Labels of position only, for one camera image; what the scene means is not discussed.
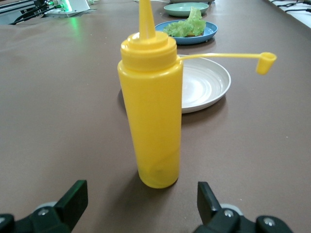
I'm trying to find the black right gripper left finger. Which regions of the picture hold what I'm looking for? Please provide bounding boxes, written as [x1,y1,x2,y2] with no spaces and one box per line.
[0,179,88,233]

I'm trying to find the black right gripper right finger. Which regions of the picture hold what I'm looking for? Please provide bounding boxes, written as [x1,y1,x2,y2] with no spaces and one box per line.
[193,181,295,233]

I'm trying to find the yellow mustard squeeze bottle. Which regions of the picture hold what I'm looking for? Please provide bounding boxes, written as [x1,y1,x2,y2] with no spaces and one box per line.
[117,0,277,189]

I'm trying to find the green lettuce leaf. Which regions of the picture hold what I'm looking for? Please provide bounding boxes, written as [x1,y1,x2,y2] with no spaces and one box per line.
[162,6,207,38]

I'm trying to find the beige round plate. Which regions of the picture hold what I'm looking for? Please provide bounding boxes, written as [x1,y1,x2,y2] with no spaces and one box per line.
[178,54,232,114]

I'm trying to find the blue round plate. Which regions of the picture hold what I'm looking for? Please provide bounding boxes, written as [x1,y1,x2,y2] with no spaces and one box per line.
[155,20,219,46]

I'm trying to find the green round plate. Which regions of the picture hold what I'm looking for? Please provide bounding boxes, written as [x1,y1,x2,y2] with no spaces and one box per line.
[163,2,209,17]

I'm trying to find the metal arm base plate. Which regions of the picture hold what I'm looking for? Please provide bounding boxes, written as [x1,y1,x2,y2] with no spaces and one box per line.
[44,9,94,18]

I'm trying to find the black cable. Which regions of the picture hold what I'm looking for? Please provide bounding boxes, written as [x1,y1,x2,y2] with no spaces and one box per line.
[9,3,49,25]

